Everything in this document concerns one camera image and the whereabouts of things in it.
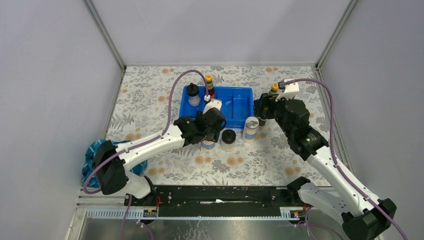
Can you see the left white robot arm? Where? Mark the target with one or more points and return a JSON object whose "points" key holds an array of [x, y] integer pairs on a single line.
{"points": [[112, 163]]}

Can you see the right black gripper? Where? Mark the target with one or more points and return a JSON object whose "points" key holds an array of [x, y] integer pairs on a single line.
{"points": [[266, 100]]}

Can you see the blue patterned cloth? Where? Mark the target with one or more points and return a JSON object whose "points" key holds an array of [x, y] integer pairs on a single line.
{"points": [[87, 168]]}

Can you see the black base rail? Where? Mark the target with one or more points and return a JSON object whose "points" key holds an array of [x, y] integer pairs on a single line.
{"points": [[187, 200]]}

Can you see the green label sauce bottle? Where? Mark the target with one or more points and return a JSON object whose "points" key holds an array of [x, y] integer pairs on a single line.
{"points": [[274, 90]]}

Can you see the slotted cable duct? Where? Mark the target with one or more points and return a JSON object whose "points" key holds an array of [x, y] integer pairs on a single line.
{"points": [[149, 215]]}

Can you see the floral table mat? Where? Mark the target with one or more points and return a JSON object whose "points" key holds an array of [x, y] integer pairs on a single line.
{"points": [[141, 109]]}

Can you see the blue plastic divided bin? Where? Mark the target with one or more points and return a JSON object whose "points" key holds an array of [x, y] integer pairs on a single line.
{"points": [[237, 104]]}

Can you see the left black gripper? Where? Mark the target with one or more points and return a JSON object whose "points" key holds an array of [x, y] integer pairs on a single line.
{"points": [[214, 135]]}

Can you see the silver lid spice tin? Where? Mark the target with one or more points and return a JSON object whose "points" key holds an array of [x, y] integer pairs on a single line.
{"points": [[250, 129], [207, 146]]}

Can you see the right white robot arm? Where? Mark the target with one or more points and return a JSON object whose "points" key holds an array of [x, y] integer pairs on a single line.
{"points": [[362, 214]]}

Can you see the yellow cap sauce bottle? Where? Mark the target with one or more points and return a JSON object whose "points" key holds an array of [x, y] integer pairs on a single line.
{"points": [[210, 86]]}

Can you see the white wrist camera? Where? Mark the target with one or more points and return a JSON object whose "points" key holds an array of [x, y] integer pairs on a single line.
{"points": [[288, 89], [211, 103]]}

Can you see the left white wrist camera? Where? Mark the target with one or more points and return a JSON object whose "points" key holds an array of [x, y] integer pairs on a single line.
{"points": [[211, 103]]}

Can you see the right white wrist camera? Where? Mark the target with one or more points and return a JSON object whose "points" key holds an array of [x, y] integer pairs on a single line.
{"points": [[288, 89]]}

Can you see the front small dark spice bottle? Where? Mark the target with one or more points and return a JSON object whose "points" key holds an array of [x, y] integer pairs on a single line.
{"points": [[262, 121]]}

